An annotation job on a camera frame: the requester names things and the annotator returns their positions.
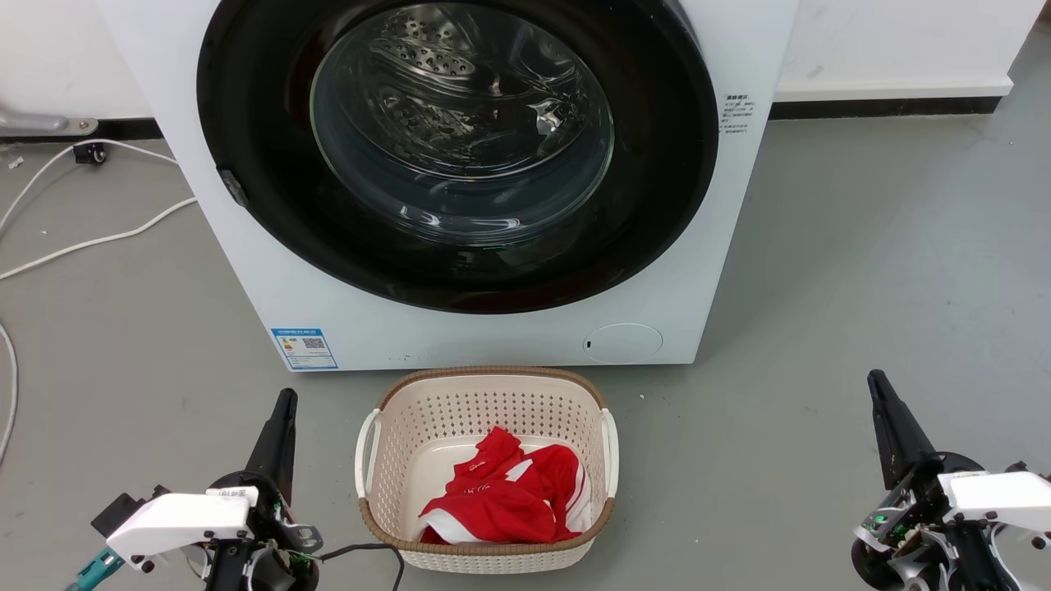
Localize teal cable connector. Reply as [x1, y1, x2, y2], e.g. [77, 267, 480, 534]
[66, 547, 126, 591]

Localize black text sticker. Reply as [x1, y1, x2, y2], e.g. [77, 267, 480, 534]
[720, 93, 753, 137]

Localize black round glass washer door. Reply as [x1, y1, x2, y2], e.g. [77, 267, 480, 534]
[195, 0, 721, 315]

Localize round white filter cover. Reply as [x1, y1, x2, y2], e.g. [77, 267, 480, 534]
[583, 323, 664, 365]

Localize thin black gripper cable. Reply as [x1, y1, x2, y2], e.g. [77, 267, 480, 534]
[316, 542, 406, 591]

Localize blue energy label sticker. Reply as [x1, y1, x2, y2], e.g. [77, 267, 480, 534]
[271, 328, 339, 372]

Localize cream perforated laundry basket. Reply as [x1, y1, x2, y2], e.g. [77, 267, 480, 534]
[355, 366, 619, 574]

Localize red and white garment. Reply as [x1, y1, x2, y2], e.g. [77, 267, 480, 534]
[417, 426, 592, 545]

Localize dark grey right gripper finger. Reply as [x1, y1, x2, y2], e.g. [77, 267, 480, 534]
[867, 370, 914, 492]
[876, 370, 939, 474]

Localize thick white floor cable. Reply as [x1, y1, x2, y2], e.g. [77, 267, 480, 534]
[0, 196, 199, 282]

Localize white curved floor cable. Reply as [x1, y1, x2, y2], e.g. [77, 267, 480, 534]
[0, 322, 20, 470]

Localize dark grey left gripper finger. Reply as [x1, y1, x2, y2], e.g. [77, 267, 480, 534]
[245, 389, 291, 482]
[275, 389, 298, 503]

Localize black baseboard strip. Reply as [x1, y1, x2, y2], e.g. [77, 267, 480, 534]
[768, 96, 1003, 121]

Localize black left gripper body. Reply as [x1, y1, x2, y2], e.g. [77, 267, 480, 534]
[204, 470, 324, 591]

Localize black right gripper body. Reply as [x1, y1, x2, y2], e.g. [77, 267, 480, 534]
[851, 451, 1021, 591]

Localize grey metal floor bracket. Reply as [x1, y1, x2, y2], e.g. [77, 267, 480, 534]
[0, 107, 99, 139]

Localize thin white cable with plug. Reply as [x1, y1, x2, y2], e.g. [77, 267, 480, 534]
[0, 138, 180, 237]

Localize white front-load washing machine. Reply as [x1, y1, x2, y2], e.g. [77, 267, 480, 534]
[94, 0, 801, 373]

